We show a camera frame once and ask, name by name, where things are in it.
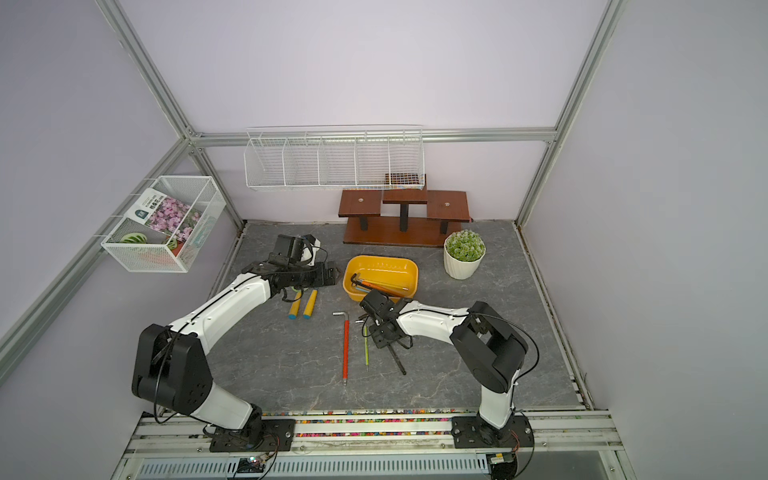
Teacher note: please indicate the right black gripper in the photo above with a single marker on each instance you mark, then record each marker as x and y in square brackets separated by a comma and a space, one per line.
[377, 339]

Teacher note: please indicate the red hex key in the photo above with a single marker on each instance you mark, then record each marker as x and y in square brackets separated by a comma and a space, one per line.
[346, 344]

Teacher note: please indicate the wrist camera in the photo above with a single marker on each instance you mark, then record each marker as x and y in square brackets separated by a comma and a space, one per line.
[294, 250]
[377, 305]

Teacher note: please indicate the large black hex key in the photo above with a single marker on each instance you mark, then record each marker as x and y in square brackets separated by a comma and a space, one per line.
[392, 353]

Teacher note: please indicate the flower seed packet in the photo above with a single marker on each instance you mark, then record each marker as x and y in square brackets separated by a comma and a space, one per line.
[164, 214]

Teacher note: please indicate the white wire side basket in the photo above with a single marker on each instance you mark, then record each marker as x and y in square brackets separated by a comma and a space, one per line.
[162, 254]

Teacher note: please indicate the brown wooden stepped stand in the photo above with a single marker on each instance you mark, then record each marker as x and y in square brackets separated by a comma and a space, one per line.
[411, 218]

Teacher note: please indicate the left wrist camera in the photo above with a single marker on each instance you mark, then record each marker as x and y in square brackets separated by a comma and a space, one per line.
[294, 250]

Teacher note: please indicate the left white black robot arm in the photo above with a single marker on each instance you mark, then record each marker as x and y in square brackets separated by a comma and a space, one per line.
[171, 367]

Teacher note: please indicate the green garden trowel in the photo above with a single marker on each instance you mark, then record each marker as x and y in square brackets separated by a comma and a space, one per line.
[295, 305]

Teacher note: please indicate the yellow plastic storage box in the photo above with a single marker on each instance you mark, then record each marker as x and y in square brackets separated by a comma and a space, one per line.
[390, 270]

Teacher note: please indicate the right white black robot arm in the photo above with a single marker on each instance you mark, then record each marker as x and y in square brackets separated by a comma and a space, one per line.
[490, 348]

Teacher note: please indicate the orange hex key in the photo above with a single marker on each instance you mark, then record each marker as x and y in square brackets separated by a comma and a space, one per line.
[391, 290]

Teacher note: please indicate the green striped ball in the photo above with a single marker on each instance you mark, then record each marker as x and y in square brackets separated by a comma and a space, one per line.
[134, 238]

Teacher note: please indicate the green hex key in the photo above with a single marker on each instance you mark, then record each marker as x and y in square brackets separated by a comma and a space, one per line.
[362, 322]

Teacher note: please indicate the long white wire shelf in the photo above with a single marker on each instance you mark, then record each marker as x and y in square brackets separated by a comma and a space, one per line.
[335, 157]

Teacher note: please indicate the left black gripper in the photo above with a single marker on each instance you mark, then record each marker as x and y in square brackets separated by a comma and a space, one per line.
[320, 279]

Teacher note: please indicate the thin black hex key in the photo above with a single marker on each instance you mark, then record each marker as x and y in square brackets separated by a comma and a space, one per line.
[361, 284]

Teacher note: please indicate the white pot green plant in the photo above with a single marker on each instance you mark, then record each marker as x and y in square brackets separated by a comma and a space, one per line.
[463, 253]

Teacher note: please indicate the blue garden hand rake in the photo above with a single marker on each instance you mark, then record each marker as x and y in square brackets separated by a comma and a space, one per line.
[310, 305]

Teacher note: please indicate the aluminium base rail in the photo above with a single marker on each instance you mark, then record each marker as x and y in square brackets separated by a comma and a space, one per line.
[424, 444]

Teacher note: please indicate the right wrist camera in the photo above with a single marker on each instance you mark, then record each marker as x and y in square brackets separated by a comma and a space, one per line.
[377, 305]

